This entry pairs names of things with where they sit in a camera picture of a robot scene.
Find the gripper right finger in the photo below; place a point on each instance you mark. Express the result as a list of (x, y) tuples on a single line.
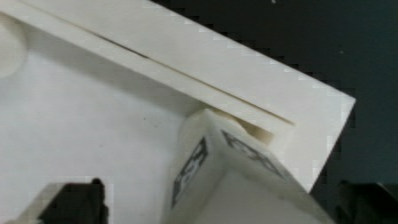
[(369, 203)]

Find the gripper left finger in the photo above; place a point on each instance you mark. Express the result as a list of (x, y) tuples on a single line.
[(78, 206)]

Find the white leg with tag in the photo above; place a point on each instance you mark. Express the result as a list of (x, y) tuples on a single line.
[(232, 187)]

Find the white square table top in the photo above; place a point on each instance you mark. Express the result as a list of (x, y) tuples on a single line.
[(113, 69)]

